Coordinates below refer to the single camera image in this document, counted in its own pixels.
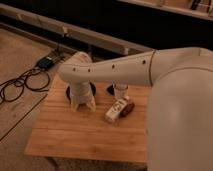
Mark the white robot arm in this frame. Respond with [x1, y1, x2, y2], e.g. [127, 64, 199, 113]
[58, 47, 213, 171]

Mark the black ceramic bowl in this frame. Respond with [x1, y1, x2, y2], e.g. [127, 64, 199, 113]
[66, 82, 96, 101]

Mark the black power adapter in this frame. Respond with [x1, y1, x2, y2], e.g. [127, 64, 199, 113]
[36, 57, 54, 70]

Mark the wooden table top board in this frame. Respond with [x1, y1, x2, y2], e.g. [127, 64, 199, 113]
[25, 77, 150, 163]

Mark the clear glass cup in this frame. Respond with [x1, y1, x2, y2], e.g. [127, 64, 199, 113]
[114, 84, 128, 99]

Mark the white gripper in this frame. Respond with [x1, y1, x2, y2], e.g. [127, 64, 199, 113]
[69, 52, 96, 111]

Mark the black coiled cable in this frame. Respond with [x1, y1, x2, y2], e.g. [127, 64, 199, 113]
[0, 66, 52, 104]

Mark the grey metal rail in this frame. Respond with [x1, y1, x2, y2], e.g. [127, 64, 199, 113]
[0, 3, 152, 55]

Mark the brown snack bar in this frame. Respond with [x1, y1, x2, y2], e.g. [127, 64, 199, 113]
[120, 100, 135, 117]

